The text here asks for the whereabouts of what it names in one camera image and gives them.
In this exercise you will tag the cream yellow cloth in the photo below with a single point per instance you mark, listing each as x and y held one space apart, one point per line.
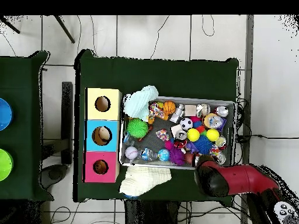
144 179

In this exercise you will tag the shallow clear mesh bin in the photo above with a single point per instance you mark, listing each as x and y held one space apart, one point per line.
230 121

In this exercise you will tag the wooden box with three holes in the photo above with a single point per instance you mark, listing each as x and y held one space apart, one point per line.
102 114

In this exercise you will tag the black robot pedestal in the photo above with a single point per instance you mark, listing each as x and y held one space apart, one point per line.
151 214

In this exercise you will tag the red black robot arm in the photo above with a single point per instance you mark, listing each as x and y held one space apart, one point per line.
243 179

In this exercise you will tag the brown plush teddy bear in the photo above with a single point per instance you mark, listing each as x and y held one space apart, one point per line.
101 167

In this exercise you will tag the orange toy basketball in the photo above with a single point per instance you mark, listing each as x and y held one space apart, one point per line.
169 107

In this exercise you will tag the white baseball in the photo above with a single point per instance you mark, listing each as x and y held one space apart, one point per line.
131 152

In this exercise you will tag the blue globe ball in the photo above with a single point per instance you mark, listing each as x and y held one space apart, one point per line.
163 155

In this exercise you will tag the black white soccer ball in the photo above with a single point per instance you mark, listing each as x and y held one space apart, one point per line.
186 124

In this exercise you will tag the black tripod leg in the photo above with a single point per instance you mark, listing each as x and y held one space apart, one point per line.
65 29
10 27

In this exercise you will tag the bright green bowl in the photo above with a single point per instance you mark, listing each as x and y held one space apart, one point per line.
4 164

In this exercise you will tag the green spiky ball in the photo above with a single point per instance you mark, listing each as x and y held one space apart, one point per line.
137 128

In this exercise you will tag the blue bowl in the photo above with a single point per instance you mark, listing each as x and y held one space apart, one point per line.
4 114

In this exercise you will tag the small yellow ball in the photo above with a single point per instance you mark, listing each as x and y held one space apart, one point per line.
212 135

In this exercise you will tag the mint green cloth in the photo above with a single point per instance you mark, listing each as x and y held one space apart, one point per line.
139 102

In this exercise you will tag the large yellow ball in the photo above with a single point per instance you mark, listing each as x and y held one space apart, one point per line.
193 134

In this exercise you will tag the dark green side table cloth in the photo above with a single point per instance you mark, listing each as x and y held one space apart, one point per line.
21 81

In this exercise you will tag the plain wooden block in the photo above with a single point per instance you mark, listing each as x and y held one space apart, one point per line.
190 110

